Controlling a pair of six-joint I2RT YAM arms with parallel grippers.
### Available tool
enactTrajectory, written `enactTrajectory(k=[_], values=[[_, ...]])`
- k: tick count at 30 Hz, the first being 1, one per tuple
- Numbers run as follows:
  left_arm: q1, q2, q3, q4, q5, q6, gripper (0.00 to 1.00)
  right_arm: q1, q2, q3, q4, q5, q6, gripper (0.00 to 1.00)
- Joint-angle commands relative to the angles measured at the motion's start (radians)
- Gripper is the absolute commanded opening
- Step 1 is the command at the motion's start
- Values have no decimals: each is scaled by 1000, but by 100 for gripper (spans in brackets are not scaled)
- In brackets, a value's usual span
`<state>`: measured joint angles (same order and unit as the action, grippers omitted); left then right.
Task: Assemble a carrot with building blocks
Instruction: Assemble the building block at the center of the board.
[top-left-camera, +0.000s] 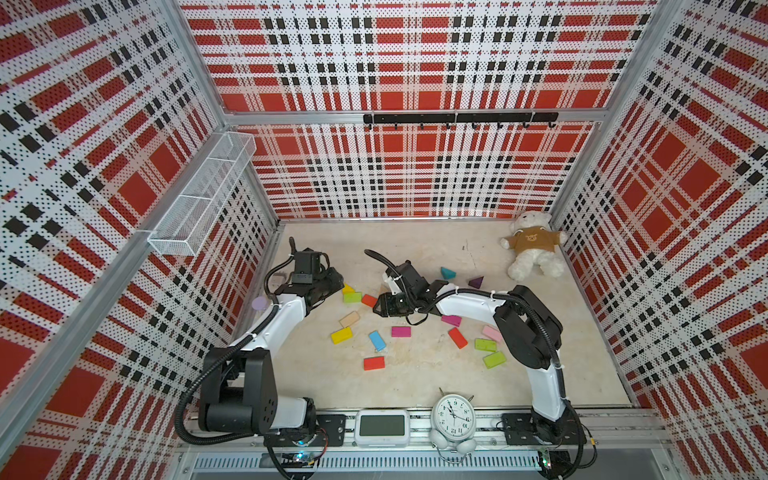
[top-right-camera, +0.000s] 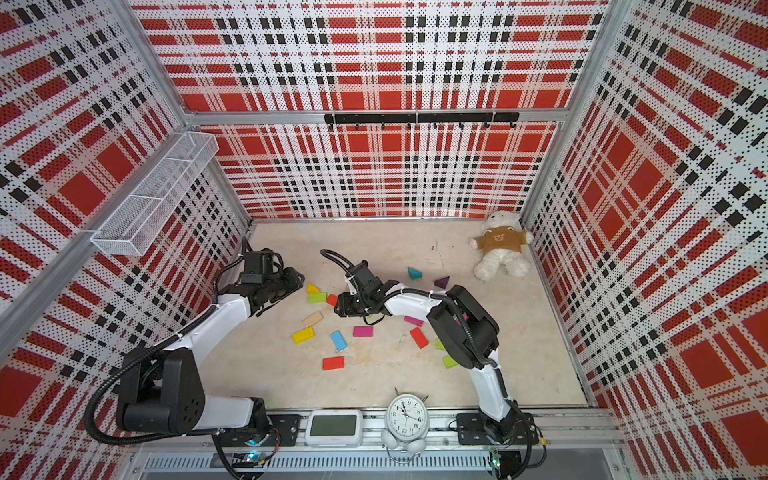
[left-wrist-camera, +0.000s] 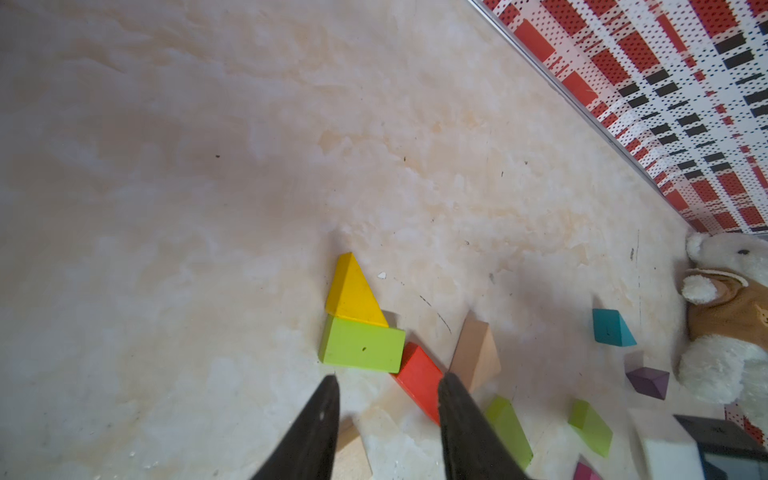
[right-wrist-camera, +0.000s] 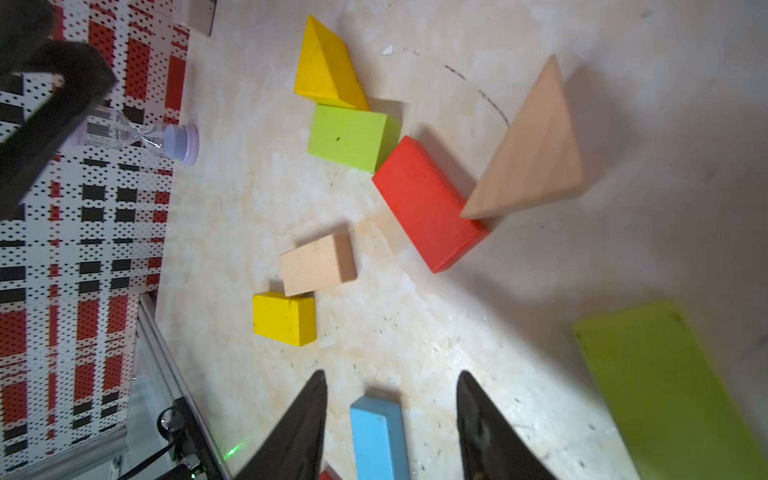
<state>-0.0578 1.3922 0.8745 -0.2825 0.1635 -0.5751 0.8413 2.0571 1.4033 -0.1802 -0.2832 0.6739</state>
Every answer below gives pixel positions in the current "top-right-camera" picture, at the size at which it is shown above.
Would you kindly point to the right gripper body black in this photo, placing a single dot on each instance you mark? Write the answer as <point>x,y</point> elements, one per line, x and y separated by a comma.
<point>354,305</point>

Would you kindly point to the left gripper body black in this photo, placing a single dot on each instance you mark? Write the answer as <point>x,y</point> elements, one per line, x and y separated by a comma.
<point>282,285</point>

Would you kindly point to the magenta block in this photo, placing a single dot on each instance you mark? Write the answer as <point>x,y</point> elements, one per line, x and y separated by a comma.
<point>363,331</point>
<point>414,321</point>

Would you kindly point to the natural wood rectangular block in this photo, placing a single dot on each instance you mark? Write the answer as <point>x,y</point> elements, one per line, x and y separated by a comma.
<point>312,319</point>

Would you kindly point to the yellow rectangular block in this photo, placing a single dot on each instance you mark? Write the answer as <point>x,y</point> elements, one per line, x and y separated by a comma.
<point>303,335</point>

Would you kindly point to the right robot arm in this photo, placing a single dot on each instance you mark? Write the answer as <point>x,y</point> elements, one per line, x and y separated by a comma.
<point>467,331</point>

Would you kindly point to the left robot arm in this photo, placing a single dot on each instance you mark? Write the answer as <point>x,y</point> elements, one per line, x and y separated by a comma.
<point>158,393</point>

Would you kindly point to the teal triangle block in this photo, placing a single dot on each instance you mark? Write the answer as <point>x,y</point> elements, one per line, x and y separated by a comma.
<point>414,273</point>

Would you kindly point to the blue rectangular block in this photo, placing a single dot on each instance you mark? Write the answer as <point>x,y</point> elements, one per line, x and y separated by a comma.
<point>338,341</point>

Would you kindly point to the purple triangle block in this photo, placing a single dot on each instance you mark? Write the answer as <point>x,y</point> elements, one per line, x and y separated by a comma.
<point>442,283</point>

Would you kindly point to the red block bottom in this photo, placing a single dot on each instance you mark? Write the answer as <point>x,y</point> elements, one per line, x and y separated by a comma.
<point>333,363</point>

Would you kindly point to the white analog alarm clock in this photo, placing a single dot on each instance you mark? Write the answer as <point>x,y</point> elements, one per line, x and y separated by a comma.
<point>406,425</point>

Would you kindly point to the white digital display device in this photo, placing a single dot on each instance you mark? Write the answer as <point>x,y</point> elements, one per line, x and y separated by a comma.
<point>334,428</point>

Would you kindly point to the white teddy bear brown shirt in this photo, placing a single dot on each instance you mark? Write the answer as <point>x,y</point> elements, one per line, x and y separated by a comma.
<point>501,245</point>

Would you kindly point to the white wire mesh basket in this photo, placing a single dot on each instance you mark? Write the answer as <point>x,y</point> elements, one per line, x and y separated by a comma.
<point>134,225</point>

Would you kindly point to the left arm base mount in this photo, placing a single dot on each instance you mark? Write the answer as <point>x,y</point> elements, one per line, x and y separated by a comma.
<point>276,429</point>

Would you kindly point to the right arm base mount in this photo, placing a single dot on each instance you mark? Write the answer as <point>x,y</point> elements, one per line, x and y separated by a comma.
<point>478,429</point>

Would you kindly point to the black hook rail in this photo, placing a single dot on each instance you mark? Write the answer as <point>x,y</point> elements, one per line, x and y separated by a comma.
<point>483,118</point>

